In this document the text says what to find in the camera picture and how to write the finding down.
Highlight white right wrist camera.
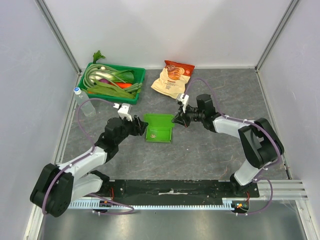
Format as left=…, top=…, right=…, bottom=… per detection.
left=176, top=93, right=189, bottom=113

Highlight green paper box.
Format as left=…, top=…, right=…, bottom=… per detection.
left=143, top=113, right=175, bottom=143

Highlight clear plastic water bottle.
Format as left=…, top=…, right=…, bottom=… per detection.
left=73, top=87, right=96, bottom=117

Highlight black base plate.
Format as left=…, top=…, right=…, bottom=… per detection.
left=95, top=179, right=260, bottom=206

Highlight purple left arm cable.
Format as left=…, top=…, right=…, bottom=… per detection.
left=41, top=97, right=136, bottom=216

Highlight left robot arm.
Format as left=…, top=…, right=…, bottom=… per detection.
left=29, top=115, right=149, bottom=217

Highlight orange carrot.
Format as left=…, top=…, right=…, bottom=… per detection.
left=115, top=82, right=133, bottom=89

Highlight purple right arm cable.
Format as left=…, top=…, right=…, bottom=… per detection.
left=186, top=78, right=285, bottom=217

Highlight celery leaf sprig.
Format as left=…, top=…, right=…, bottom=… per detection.
left=92, top=50, right=106, bottom=64

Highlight red and cream snack bag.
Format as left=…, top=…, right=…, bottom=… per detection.
left=151, top=60, right=195, bottom=99

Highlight purple onion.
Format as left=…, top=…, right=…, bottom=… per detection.
left=99, top=78, right=110, bottom=84

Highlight bok choy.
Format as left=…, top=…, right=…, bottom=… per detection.
left=89, top=70, right=135, bottom=84

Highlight light blue cable duct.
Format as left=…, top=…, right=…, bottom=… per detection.
left=68, top=197, right=249, bottom=211

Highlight green plastic crate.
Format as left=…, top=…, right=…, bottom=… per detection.
left=78, top=63, right=146, bottom=105

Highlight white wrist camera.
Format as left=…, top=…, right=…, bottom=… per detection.
left=176, top=93, right=189, bottom=113
left=113, top=103, right=133, bottom=122

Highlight green asparagus bunch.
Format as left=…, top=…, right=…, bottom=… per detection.
left=123, top=83, right=142, bottom=94

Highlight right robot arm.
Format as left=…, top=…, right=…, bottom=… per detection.
left=172, top=93, right=284, bottom=194

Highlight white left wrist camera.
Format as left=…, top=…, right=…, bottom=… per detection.
left=113, top=103, right=133, bottom=122

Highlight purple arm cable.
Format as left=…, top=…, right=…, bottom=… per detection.
left=41, top=97, right=136, bottom=216
left=186, top=78, right=285, bottom=217

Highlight green long beans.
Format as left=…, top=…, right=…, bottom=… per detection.
left=82, top=63, right=105, bottom=89

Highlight green leafy vegetable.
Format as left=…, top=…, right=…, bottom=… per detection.
left=87, top=85, right=135, bottom=99

